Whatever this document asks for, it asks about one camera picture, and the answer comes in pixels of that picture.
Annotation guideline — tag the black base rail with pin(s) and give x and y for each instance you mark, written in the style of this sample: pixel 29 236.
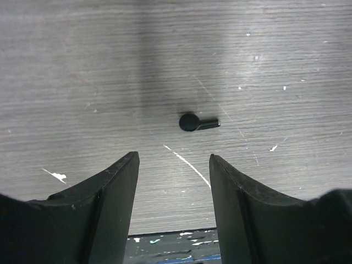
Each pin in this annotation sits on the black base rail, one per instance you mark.
pixel 186 246

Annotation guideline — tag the black earbud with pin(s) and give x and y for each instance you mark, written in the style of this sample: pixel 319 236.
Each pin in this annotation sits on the black earbud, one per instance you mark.
pixel 191 122

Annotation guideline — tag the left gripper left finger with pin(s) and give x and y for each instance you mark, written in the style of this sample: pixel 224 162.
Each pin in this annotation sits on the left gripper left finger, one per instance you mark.
pixel 86 223

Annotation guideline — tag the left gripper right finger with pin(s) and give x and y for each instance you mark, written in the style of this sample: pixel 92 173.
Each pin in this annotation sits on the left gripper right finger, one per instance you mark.
pixel 257 224

